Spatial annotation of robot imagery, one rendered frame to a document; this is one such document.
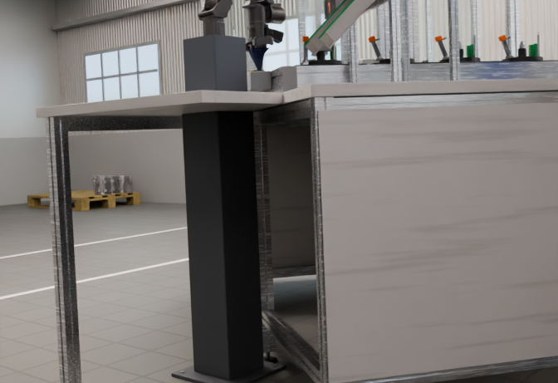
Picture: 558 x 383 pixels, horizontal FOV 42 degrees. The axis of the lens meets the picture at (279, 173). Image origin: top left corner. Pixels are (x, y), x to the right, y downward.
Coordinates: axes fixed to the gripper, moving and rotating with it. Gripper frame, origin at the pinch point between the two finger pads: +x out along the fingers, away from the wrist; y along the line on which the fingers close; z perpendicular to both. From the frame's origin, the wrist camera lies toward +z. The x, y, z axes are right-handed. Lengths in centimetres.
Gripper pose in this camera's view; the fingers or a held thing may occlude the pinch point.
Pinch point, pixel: (258, 60)
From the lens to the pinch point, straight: 241.1
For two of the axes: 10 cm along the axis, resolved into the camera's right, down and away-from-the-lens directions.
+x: 0.5, 10.0, 0.5
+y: -2.4, -0.4, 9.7
